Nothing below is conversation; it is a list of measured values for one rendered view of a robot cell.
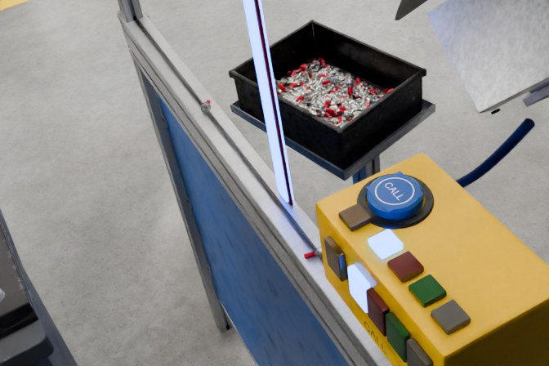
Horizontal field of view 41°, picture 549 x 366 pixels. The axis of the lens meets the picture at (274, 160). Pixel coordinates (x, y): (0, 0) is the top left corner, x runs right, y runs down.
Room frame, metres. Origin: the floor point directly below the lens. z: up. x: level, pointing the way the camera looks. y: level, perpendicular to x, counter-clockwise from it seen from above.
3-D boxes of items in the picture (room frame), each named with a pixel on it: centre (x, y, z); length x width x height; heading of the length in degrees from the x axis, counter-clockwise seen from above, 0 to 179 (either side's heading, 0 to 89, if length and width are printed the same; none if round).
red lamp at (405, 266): (0.31, -0.07, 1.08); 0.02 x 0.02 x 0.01; 20
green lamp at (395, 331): (0.28, -0.06, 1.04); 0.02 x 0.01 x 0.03; 20
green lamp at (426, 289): (0.29, -0.08, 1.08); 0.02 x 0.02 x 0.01; 20
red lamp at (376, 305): (0.31, -0.05, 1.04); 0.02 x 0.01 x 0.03; 20
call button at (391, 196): (0.38, -0.08, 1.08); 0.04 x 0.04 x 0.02
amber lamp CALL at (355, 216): (0.37, -0.05, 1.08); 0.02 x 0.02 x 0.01; 20
